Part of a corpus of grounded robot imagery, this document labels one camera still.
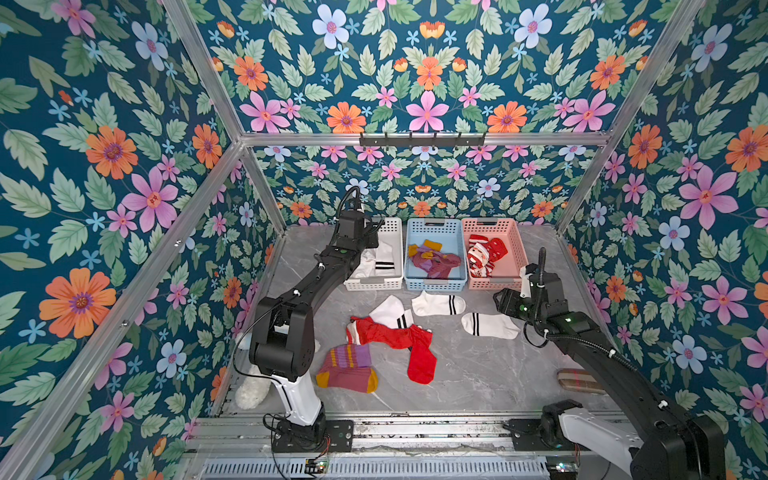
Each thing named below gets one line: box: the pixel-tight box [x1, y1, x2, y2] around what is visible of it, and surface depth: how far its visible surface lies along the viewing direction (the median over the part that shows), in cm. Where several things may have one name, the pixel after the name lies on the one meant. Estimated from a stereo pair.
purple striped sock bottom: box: [426, 254, 461, 279], surface depth 106 cm
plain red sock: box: [346, 316, 437, 385], surface depth 88 cm
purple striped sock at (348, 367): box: [316, 344, 378, 394], surface depth 85 cm
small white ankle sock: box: [350, 249, 377, 278], surface depth 107 cm
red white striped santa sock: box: [468, 242, 495, 278], surface depth 102 cm
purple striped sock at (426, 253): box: [408, 239, 448, 271], surface depth 107 cm
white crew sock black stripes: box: [374, 240, 396, 276], surface depth 109 cm
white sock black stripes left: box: [368, 294, 414, 329], surface depth 97 cm
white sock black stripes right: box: [412, 290, 467, 317], surface depth 100 cm
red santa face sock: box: [468, 234, 508, 263], surface depth 116 cm
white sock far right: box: [461, 312, 521, 340], surface depth 95 cm
